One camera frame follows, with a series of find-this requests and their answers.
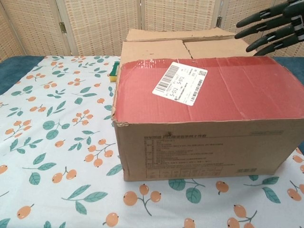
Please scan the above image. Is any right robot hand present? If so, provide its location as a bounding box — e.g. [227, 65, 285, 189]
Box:
[234, 0, 304, 57]

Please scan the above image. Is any brown cardboard box red top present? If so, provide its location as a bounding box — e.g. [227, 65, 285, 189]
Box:
[111, 27, 304, 182]

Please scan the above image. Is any white shipping label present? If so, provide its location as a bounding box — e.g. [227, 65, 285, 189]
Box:
[152, 61, 209, 105]

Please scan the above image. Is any green yellow sponge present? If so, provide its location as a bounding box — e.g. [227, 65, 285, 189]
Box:
[109, 62, 122, 84]

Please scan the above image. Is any woven bamboo folding screen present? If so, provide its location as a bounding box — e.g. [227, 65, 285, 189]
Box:
[0, 0, 304, 64]

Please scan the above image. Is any floral fruit print tablecloth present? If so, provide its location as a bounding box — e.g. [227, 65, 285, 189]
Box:
[0, 55, 304, 228]

